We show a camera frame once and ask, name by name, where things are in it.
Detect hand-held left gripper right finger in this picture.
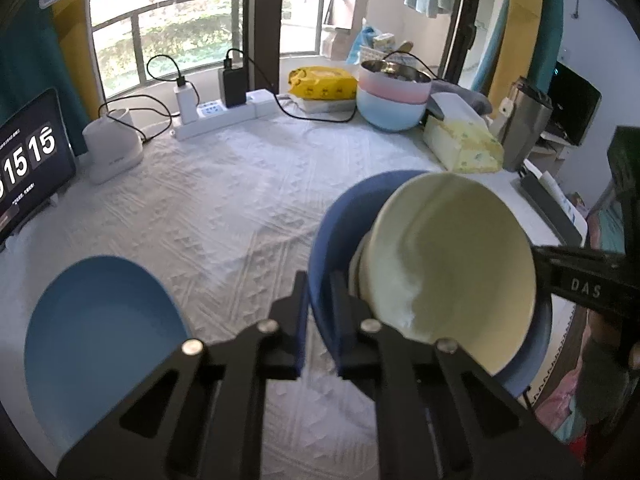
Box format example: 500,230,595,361
330,271,583,480

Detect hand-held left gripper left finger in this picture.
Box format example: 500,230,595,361
56,270,308,480

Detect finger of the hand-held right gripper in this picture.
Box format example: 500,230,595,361
530,244,640,316

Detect dark blue bowl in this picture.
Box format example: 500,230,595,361
307,170,553,398

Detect pale yellow bowl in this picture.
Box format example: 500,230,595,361
357,172,538,376

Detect light blue plate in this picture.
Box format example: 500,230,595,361
24,255,193,458

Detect person's right hand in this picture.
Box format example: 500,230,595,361
587,307,640,368

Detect white paper booklet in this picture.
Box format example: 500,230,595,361
540,170,587,238

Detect black flat case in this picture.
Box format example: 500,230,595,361
517,167,583,248

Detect black monitor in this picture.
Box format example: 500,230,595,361
545,60,603,147

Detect steel jug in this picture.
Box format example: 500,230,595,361
492,76,555,172

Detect white textured tablecloth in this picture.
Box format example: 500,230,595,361
0,110,588,480

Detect yellow patterned tissue pack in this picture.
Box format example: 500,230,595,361
422,114,505,173

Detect narrow teal curtain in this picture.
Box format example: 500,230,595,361
530,0,566,93

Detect grey folded cloth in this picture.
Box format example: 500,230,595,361
432,79,493,116

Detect pale blue plastic bowl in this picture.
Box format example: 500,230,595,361
356,87,431,133

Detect white power strip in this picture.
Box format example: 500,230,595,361
172,89,278,141

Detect pink plastic bowl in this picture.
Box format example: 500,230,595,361
356,67,433,106

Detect yellow wipes packet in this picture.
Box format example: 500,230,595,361
287,66,360,100

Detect white charger plug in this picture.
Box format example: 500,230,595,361
173,77,200,125

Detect steel bowl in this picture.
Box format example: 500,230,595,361
360,59,435,83

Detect black charger adapter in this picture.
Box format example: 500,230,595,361
218,57,248,108

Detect white round device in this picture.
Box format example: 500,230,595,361
82,107,144,185

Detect blue plastic bag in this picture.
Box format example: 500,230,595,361
347,26,376,65

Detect tablet with clock display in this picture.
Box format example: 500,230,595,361
0,87,77,248

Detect balcony railing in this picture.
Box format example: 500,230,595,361
90,0,351,106

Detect yellow curtain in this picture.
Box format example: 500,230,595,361
50,0,106,106

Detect black power bank cable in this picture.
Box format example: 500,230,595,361
242,57,358,123

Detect black device cable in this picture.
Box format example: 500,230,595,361
97,94,176,142

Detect black charger cable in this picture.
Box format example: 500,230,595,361
146,55,186,86

